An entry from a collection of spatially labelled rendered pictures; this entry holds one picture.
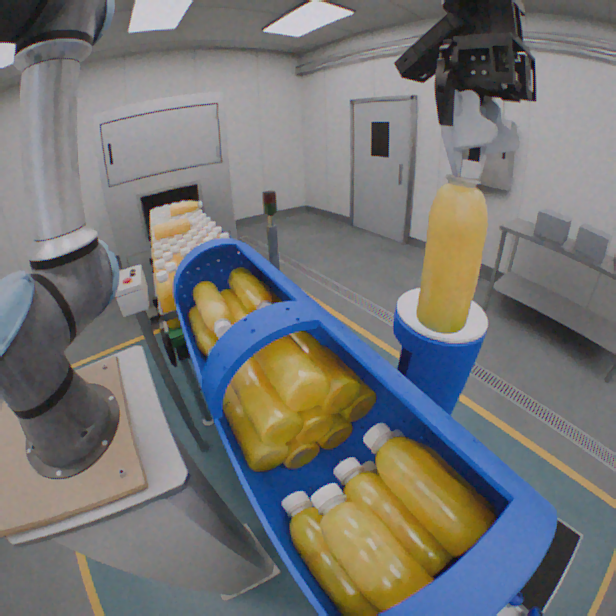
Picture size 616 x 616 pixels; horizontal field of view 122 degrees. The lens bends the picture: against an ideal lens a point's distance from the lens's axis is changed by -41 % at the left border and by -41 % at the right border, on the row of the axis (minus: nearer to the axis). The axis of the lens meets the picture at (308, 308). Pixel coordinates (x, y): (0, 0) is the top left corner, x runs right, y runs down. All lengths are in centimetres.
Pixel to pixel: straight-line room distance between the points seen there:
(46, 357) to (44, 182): 21
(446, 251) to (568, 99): 342
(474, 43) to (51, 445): 64
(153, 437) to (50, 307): 22
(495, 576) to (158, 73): 538
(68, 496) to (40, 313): 23
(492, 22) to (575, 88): 338
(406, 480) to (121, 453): 36
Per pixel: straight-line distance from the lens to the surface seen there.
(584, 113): 363
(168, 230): 139
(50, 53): 44
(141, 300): 103
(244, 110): 551
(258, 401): 43
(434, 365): 80
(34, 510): 47
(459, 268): 33
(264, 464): 49
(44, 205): 42
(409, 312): 82
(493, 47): 32
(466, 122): 31
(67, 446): 44
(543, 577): 166
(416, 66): 38
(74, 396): 43
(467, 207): 32
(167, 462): 40
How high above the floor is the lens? 147
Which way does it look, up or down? 33 degrees down
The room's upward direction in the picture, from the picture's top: 2 degrees counter-clockwise
